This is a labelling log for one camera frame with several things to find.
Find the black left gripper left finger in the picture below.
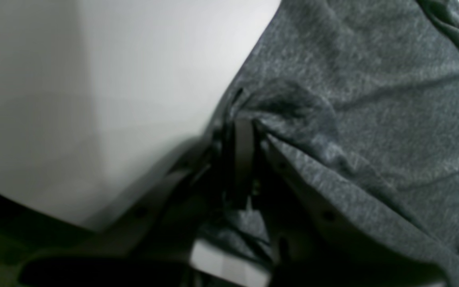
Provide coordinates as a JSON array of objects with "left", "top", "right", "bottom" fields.
[{"left": 18, "top": 120, "right": 237, "bottom": 287}]

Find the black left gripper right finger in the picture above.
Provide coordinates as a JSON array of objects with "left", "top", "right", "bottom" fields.
[{"left": 235, "top": 120, "right": 447, "bottom": 287}]

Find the grey t-shirt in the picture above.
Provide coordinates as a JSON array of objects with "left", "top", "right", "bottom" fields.
[{"left": 198, "top": 0, "right": 459, "bottom": 287}]

